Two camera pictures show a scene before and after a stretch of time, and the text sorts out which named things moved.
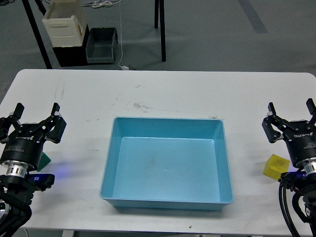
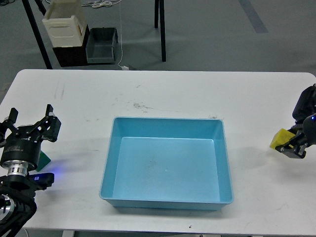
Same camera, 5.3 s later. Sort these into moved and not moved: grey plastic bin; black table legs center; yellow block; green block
Moved: yellow block
Not moved: green block; grey plastic bin; black table legs center
